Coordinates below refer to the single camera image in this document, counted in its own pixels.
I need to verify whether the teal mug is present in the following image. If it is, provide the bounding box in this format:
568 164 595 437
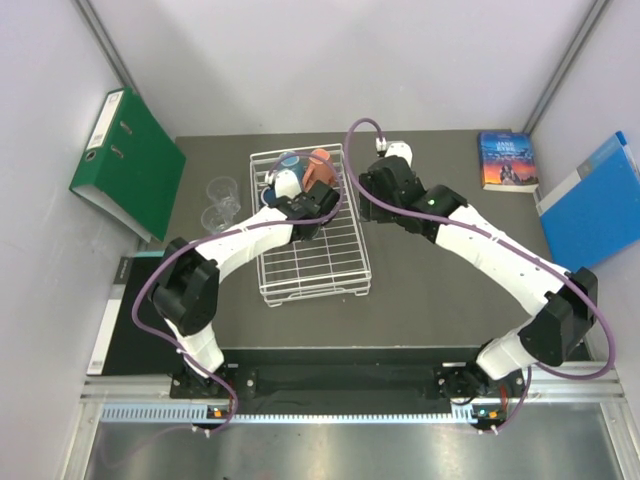
276 151 305 182

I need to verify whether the black notebook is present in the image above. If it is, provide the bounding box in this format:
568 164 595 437
86 255 183 376

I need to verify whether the grey slotted cable duct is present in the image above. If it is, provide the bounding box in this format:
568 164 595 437
99 403 506 425

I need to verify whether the clear heavy-base glass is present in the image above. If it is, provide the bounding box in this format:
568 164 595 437
200 205 234 234

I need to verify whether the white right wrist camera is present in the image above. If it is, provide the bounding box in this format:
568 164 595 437
375 139 413 166

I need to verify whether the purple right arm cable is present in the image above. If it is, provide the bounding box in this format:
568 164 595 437
345 117 617 434

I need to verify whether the dark blue mug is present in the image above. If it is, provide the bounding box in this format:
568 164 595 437
261 187 276 206

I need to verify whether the blue folder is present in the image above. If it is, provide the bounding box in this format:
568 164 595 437
536 131 639 271

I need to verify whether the orange mug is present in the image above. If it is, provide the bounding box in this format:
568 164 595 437
302 148 337 191

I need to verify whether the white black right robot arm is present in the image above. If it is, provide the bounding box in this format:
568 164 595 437
358 155 598 396

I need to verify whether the aluminium frame rail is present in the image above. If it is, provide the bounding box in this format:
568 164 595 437
80 368 624 415

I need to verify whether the green lever arch binder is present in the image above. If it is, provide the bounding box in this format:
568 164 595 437
69 87 186 242

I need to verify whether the white wire dish rack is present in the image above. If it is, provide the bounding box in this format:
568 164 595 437
248 142 374 307

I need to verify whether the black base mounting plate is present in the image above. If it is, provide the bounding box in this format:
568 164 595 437
169 363 525 405

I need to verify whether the Jane Eyre paperback book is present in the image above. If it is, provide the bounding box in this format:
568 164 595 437
477 131 539 193

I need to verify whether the clear faceted plastic cup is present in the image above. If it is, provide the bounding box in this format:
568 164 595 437
206 176 241 215

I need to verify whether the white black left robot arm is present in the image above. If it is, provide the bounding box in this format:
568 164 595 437
148 181 340 397

